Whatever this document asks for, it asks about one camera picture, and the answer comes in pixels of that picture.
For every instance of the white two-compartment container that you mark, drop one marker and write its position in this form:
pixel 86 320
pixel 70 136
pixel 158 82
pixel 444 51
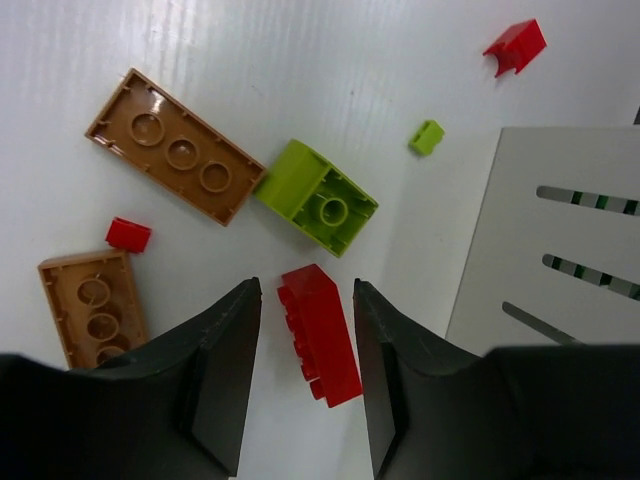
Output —
pixel 555 252

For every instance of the tiny lime lego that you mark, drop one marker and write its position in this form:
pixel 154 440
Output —
pixel 426 138

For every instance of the tiny red lego centre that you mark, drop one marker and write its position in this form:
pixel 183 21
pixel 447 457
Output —
pixel 127 235

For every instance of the small red lego tile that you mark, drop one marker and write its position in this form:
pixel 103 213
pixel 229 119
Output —
pixel 517 46

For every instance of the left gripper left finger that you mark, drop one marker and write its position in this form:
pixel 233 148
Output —
pixel 173 408

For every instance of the red long lego brick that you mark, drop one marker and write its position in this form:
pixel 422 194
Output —
pixel 314 315

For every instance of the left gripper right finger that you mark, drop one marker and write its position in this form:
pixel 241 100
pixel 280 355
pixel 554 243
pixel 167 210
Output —
pixel 436 411

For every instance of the brown flat lego plate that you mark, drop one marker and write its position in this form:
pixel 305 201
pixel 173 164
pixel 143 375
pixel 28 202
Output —
pixel 154 133

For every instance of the lime lego brick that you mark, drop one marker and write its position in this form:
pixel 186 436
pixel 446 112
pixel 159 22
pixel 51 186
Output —
pixel 316 197

